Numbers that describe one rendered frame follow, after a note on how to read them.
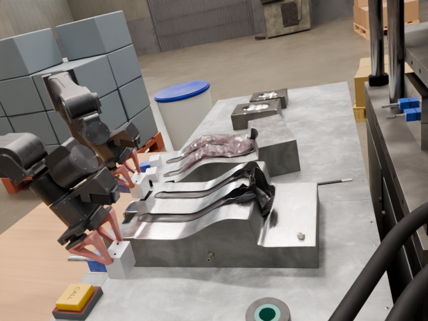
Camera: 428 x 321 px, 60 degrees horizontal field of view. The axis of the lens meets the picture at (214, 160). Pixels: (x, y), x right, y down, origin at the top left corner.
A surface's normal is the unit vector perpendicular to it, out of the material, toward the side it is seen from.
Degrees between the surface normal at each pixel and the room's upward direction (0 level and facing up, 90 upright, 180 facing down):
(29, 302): 0
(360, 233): 0
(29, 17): 90
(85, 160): 65
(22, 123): 90
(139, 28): 90
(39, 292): 0
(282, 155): 90
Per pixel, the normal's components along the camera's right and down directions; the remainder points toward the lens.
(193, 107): 0.37, 0.37
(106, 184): 0.78, -0.48
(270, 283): -0.22, -0.89
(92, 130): 0.45, 0.11
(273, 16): -0.14, 0.44
